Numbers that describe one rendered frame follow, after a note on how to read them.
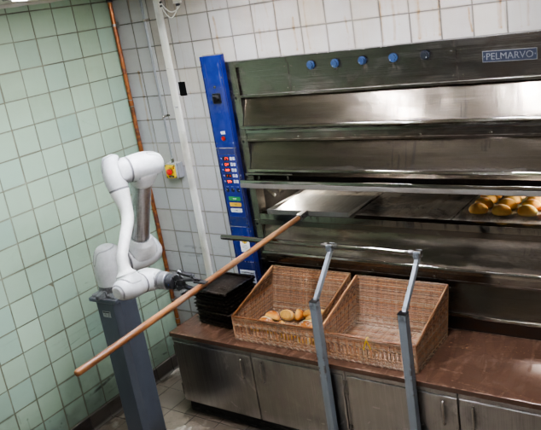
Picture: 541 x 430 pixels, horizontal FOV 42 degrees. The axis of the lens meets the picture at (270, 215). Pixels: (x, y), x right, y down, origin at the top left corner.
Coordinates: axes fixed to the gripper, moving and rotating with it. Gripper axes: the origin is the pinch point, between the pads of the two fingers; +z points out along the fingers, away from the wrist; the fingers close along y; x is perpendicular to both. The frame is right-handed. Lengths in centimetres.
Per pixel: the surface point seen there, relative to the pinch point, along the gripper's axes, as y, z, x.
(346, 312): 48, 30, -79
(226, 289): 38, -44, -67
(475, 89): -68, 103, -100
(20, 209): -32, -126, -1
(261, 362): 68, -8, -45
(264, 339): 57, -8, -50
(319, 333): 39, 37, -38
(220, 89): -77, -45, -97
